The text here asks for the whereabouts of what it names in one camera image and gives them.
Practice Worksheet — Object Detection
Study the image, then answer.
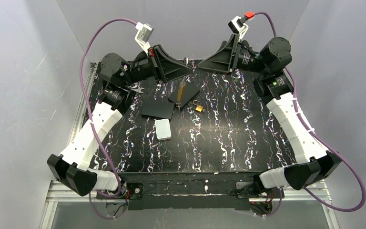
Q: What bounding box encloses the large brass padlock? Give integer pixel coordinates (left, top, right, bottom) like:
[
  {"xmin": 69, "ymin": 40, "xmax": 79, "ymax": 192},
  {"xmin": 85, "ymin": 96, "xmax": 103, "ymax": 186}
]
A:
[{"xmin": 177, "ymin": 78, "xmax": 186, "ymax": 103}]

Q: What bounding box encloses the small brass padlock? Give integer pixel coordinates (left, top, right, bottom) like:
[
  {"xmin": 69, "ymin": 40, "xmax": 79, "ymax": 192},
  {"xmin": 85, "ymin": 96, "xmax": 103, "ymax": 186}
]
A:
[{"xmin": 193, "ymin": 100, "xmax": 205, "ymax": 112}]

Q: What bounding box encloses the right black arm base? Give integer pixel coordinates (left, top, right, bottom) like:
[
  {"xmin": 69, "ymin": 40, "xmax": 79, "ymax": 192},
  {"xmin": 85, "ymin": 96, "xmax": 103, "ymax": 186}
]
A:
[{"xmin": 230, "ymin": 181, "xmax": 285, "ymax": 219}]

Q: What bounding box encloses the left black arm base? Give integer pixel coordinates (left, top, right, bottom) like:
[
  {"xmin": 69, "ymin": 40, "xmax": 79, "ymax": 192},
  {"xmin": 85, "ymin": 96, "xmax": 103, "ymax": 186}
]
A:
[{"xmin": 96, "ymin": 181, "xmax": 144, "ymax": 219}]

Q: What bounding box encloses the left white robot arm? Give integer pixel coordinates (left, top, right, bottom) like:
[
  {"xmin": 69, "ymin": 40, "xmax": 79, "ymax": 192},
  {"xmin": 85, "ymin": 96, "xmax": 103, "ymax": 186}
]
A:
[{"xmin": 47, "ymin": 44, "xmax": 192, "ymax": 197}]

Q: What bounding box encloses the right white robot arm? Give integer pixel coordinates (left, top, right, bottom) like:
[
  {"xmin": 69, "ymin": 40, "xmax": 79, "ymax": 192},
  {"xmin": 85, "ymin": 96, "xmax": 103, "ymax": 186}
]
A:
[{"xmin": 198, "ymin": 34, "xmax": 341, "ymax": 191}]

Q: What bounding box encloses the silver open-end wrench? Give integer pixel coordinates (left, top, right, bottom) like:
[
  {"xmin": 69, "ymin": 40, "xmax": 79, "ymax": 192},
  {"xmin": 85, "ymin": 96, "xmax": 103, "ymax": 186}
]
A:
[{"xmin": 131, "ymin": 87, "xmax": 145, "ymax": 94}]

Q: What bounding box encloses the black square plate left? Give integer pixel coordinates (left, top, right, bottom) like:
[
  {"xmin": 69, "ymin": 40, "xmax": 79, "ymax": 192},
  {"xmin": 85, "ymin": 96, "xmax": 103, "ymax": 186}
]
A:
[{"xmin": 141, "ymin": 100, "xmax": 175, "ymax": 120}]

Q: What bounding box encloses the white rectangular box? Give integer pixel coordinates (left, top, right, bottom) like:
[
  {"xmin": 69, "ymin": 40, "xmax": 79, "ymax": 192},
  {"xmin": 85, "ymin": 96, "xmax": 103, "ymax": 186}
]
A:
[{"xmin": 155, "ymin": 119, "xmax": 172, "ymax": 141}]

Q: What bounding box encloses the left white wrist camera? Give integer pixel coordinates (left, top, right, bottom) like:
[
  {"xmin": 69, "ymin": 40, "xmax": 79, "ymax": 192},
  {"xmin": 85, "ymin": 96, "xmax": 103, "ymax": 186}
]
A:
[{"xmin": 134, "ymin": 22, "xmax": 153, "ymax": 55}]

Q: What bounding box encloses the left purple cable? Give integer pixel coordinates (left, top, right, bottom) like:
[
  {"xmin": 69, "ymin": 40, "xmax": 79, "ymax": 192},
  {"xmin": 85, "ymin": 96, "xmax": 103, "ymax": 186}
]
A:
[{"xmin": 79, "ymin": 18, "xmax": 138, "ymax": 220}]

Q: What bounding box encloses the aluminium frame rail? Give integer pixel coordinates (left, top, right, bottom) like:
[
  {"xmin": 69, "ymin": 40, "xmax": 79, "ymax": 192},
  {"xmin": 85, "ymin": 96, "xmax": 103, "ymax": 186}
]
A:
[{"xmin": 38, "ymin": 63, "xmax": 104, "ymax": 229}]

